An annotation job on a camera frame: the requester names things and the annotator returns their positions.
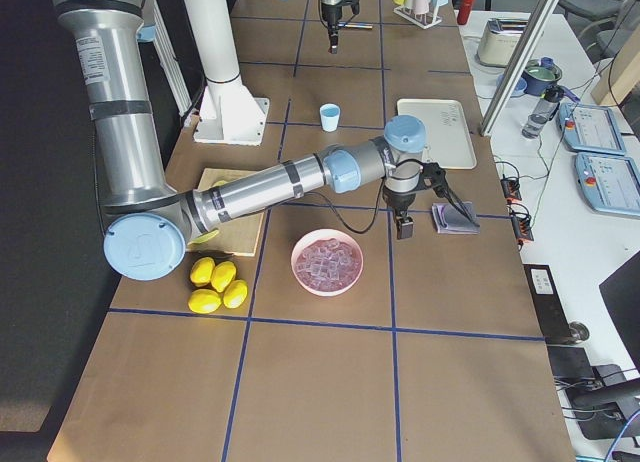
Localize lemon slices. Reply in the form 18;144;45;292
183;186;231;244

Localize pink bowl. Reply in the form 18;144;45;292
291;229;364;297

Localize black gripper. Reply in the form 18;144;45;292
319;0;342;54
383;179;425;239

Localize cream bear tray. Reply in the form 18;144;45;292
396;98;477;170

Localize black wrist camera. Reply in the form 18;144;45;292
341;0;360;16
420;162;449;198

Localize folded grey purple cloth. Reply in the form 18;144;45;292
432;201;480;235

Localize aluminium frame post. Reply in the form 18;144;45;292
479;0;559;136

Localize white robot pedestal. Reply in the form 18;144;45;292
184;0;270;146

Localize wooden cutting board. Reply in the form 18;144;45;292
188;168;264;257

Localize blue teach pendant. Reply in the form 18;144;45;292
574;152;639;217
558;102;626;156

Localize light blue cup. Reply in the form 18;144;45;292
319;103;341;132

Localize white wire cup rack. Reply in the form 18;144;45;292
393;0;449;29

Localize clear ice cubes pile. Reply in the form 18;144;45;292
293;238;362;292

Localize yellow lemon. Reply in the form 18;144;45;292
188;288;222;314
222;279;249;309
210;261;237;292
189;257;216;287

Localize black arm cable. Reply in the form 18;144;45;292
304;159;481;234

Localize blue bowl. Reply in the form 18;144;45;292
511;77;528;98

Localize dark pot with lid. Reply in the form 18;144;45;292
522;57;563;96

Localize red bottle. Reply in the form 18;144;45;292
457;0;476;26

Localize clear water bottle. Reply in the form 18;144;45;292
521;85;565;139

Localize steel muddler black tip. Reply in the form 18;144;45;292
338;22;373;30

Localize pink cup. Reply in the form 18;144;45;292
412;0;430;17

